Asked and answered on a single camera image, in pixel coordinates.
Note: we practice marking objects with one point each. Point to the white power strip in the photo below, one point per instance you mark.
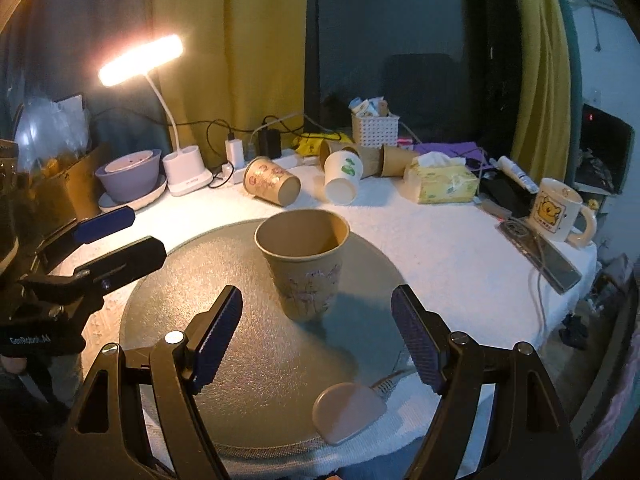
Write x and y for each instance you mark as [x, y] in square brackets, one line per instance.
[290, 160]

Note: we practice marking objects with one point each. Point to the round grey mat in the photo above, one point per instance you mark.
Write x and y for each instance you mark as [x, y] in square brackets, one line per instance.
[260, 400]

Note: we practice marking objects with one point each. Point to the white desk lamp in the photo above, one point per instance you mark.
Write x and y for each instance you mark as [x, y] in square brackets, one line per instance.
[187, 175]

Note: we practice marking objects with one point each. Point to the black appliance with red light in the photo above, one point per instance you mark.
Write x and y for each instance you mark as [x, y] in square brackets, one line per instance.
[602, 145]

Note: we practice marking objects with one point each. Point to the brown floral paper cup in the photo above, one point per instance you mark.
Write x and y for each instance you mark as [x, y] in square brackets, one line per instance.
[305, 285]

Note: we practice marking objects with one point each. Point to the white charger plug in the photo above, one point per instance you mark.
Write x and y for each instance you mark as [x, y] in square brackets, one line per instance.
[235, 151]

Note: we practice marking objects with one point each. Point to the pink round compact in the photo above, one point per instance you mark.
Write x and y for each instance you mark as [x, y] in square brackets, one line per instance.
[345, 412]

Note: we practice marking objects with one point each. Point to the yellow curtain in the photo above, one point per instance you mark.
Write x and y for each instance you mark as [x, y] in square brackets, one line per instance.
[542, 60]
[225, 45]

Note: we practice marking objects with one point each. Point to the small packets in basket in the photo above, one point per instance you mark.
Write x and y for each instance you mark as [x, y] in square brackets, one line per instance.
[367, 106]

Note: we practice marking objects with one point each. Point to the person's left hand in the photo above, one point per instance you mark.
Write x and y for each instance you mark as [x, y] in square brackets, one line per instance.
[12, 364]

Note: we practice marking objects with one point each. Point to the plain brown paper cup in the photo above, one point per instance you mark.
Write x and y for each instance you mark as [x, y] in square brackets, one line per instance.
[371, 160]
[397, 159]
[330, 147]

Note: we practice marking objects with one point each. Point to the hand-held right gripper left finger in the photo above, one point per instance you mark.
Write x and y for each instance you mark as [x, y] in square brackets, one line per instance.
[220, 335]

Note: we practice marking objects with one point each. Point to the yellow packet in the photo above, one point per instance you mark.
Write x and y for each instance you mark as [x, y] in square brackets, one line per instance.
[312, 145]

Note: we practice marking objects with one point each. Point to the cream bear print mug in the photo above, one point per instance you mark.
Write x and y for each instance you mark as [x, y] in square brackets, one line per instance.
[550, 212]

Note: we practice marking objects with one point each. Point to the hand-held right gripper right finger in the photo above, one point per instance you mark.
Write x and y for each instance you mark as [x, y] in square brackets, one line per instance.
[415, 335]

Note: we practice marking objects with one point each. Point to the lying patterned brown paper cup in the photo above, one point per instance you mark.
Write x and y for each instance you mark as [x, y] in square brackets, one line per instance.
[265, 177]

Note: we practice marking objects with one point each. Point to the white green print paper cup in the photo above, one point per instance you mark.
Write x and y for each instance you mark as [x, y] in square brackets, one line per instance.
[342, 172]

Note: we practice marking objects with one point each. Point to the smartphone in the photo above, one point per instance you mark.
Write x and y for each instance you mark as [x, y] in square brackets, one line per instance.
[545, 255]

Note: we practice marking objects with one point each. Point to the white tube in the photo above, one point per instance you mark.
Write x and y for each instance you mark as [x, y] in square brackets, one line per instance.
[517, 174]

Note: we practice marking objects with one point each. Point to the white plastic basket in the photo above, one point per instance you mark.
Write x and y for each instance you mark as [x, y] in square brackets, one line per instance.
[375, 130]

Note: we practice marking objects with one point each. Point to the purple bowl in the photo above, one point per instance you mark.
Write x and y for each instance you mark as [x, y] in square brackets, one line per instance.
[127, 182]

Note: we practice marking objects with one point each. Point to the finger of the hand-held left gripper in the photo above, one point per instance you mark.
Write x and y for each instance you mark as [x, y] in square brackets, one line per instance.
[135, 255]
[107, 221]

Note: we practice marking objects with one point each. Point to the clear plastic bag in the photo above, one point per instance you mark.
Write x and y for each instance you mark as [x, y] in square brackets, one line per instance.
[50, 125]

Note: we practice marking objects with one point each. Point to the yellow tissue pack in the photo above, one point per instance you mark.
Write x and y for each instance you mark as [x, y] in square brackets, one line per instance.
[440, 182]

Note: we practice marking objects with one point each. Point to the cardboard box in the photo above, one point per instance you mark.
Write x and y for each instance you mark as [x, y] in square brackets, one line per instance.
[75, 182]

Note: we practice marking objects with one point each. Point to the white plate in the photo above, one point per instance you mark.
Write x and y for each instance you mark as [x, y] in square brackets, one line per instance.
[152, 199]

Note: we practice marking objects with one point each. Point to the black power adapter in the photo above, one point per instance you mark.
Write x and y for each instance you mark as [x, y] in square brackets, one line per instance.
[270, 144]

